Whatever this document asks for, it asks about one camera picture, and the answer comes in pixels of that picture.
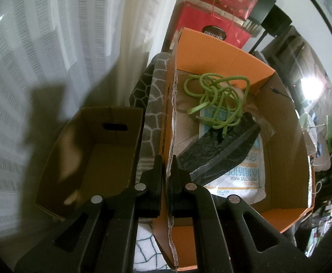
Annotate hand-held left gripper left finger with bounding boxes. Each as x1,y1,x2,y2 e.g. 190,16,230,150
14,154,163,273

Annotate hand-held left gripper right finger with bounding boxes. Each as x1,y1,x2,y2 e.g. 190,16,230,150
167,155,308,273

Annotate black mesh pack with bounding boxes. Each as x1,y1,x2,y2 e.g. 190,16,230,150
179,112,276,187

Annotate white blue face mask pack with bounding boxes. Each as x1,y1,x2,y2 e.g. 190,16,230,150
198,106,267,204

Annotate green braided cable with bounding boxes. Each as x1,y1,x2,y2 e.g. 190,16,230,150
184,73,252,137

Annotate orange cardboard box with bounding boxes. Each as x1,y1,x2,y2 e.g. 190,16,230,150
152,27,317,272

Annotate brown cardboard box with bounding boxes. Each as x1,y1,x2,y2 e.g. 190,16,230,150
34,106,144,222

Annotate grey white patterned blanket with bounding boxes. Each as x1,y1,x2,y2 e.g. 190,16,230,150
129,53,172,272

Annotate red collection gift bag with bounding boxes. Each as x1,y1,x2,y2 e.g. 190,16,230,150
177,1,252,49

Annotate bright lamp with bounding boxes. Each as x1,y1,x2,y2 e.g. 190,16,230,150
298,77,328,103

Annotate white striped curtain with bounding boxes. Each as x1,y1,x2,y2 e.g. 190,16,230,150
0,0,186,248

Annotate brown sofa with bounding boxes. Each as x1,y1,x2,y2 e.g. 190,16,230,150
261,25,332,177

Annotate black speaker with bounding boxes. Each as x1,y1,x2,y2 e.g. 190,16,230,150
261,6,293,37
251,0,277,27

